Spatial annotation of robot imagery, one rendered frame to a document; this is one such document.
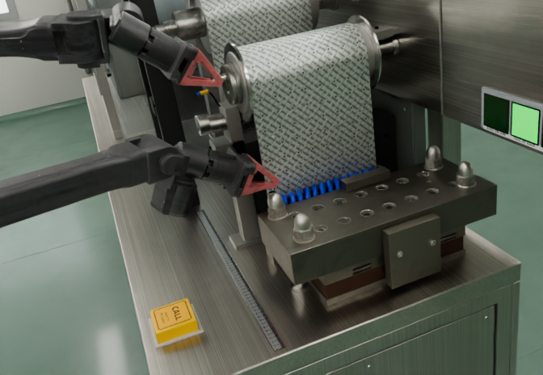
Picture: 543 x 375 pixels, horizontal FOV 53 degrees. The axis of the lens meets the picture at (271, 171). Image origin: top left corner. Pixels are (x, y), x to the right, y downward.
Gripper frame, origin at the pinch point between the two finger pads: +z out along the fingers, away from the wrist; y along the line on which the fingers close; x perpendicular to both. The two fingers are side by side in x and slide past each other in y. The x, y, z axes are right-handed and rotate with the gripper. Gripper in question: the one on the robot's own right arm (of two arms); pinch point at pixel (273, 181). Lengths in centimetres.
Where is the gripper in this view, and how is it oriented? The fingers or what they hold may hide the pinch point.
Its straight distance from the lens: 103.3
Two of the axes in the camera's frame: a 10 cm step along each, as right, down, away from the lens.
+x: 3.5, -9.1, -2.1
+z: 8.7, 2.3, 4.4
